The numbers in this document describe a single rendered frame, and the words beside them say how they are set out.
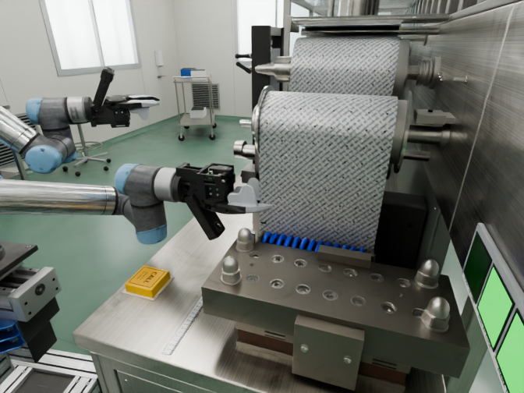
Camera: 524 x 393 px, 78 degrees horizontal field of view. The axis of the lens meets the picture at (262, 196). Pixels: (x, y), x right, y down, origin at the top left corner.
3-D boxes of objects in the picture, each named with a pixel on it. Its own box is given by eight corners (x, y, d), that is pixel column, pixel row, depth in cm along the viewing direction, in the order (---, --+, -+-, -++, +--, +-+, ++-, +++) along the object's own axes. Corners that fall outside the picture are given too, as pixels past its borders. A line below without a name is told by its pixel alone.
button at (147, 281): (145, 273, 78) (143, 264, 77) (171, 278, 76) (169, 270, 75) (125, 292, 72) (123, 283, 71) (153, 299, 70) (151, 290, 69)
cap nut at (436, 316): (419, 310, 50) (425, 287, 48) (445, 316, 48) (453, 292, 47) (422, 329, 46) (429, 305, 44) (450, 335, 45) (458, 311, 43)
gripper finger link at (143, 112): (161, 118, 104) (132, 118, 103) (159, 99, 101) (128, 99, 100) (160, 121, 102) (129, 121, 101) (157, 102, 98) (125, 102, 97)
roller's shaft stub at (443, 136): (401, 141, 62) (405, 118, 60) (441, 145, 60) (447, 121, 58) (402, 148, 58) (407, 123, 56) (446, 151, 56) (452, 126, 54)
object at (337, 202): (260, 234, 71) (260, 153, 63) (372, 253, 65) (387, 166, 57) (259, 235, 71) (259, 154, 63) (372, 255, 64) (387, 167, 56)
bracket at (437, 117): (412, 117, 60) (415, 106, 59) (447, 119, 58) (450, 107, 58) (415, 123, 56) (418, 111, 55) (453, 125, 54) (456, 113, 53)
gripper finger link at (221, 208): (242, 210, 64) (203, 203, 67) (242, 217, 65) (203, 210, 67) (251, 200, 68) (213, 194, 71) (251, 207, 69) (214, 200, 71)
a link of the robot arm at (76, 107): (70, 93, 99) (64, 101, 92) (86, 93, 100) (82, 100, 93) (77, 118, 103) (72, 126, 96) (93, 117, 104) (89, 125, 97)
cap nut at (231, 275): (225, 270, 58) (224, 249, 57) (244, 274, 57) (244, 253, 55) (217, 282, 55) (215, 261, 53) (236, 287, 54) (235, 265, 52)
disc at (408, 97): (391, 158, 69) (405, 85, 62) (394, 158, 69) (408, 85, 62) (394, 185, 56) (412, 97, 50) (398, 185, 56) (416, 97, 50)
